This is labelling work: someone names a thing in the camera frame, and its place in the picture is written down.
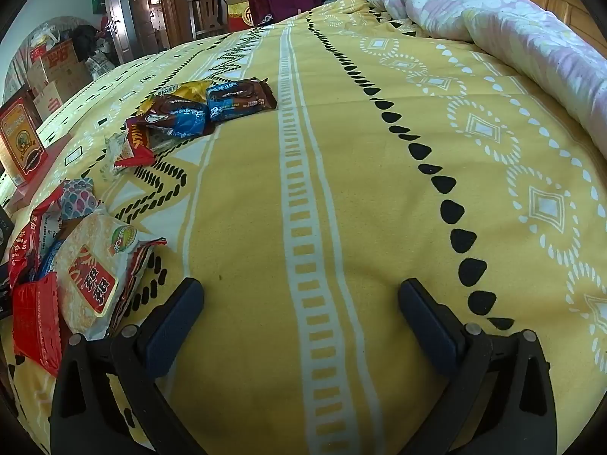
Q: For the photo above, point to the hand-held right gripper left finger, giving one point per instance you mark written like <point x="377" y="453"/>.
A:
<point x="175" y="322"/>

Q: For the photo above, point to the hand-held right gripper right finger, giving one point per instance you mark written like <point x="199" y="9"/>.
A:
<point x="427" y="327"/>

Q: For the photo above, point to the rice cracker packet red label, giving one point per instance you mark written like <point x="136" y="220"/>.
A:
<point x="90" y="265"/>

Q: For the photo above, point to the small red snack packet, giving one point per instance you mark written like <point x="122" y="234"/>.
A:
<point x="35" y="327"/>

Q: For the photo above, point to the colourful scale-patterned packet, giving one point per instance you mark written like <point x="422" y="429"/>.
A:
<point x="76" y="199"/>

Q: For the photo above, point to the red white snack packet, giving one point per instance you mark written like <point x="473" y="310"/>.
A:
<point x="35" y="237"/>

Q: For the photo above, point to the clear candy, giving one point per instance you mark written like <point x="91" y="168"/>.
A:
<point x="111" y="156"/>

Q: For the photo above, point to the red brown snack packet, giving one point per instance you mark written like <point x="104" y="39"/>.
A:
<point x="137" y="144"/>

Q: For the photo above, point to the blue chocolate cookie packet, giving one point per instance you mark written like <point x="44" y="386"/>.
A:
<point x="185" y="118"/>
<point x="237" y="99"/>

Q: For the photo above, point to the gold snack packet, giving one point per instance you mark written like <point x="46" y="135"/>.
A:
<point x="192" y="89"/>

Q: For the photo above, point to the flat red box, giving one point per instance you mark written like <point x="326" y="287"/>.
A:
<point x="47" y="166"/>

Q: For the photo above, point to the orange box with round emblem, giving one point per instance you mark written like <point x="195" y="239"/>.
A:
<point x="21" y="137"/>

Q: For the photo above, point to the stacked cardboard boxes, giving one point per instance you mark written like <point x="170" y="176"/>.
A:
<point x="57" y="97"/>

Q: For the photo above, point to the cardboard box with red print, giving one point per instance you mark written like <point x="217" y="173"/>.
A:
<point x="59" y="64"/>

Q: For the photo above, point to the black garment heap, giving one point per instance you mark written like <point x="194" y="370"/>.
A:
<point x="85" y="38"/>

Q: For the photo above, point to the wooden chair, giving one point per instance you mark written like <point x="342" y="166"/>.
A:
<point x="208" y="12"/>

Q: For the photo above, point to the red gift box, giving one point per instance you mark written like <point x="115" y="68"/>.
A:
<point x="239" y="14"/>

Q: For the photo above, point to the wooden door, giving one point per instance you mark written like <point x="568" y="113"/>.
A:
<point x="118" y="9"/>

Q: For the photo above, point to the pink floral quilt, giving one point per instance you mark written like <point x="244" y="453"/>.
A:
<point x="498" y="14"/>

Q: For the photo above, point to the green hanging bag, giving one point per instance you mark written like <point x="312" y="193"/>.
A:
<point x="98" y="0"/>

